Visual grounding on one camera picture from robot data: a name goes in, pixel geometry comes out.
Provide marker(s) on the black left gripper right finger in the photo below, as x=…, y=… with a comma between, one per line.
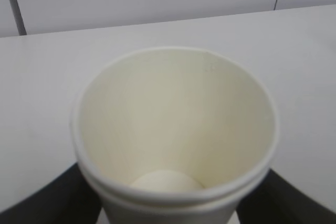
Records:
x=277, y=201

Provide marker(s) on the white paper cup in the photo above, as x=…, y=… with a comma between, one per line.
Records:
x=173, y=135

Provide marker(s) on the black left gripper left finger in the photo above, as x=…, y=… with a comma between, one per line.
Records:
x=67, y=199

